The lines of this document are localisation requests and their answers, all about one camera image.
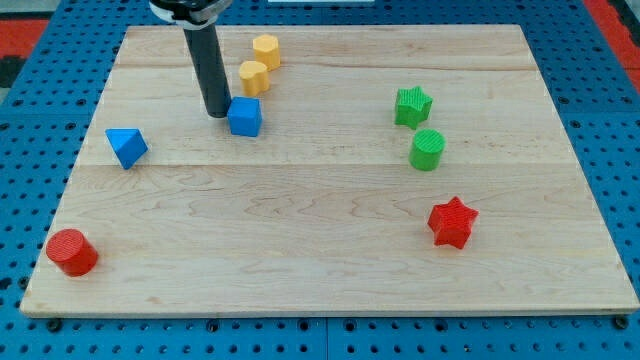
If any blue cube block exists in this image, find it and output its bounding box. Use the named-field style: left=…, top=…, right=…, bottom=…
left=227, top=96, right=262, bottom=137

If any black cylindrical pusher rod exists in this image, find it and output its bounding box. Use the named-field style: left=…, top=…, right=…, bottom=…
left=184, top=24, right=231, bottom=118

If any yellow heart block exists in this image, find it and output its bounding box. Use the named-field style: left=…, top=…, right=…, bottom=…
left=239, top=61, right=270, bottom=97

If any yellow hexagon block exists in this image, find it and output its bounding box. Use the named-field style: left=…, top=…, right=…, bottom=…
left=252, top=34, right=281, bottom=71

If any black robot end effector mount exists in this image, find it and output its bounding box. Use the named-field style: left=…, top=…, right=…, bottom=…
left=149, top=0, right=233, bottom=30

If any red cylinder block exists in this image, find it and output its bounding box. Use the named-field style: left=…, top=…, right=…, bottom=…
left=45, top=228, right=99, bottom=277

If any green cylinder block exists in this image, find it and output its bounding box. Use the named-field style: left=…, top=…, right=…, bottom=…
left=409, top=129, right=446, bottom=171

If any red star block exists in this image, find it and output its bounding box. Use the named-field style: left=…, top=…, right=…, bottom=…
left=427, top=196, right=479, bottom=250

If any wooden board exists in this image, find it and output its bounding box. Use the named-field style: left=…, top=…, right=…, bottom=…
left=21, top=25, right=639, bottom=318

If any green star block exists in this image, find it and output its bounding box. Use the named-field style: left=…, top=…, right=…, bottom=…
left=394, top=86, right=433, bottom=130

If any blue triangular prism block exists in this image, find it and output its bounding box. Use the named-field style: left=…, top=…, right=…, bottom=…
left=105, top=128, right=148, bottom=170

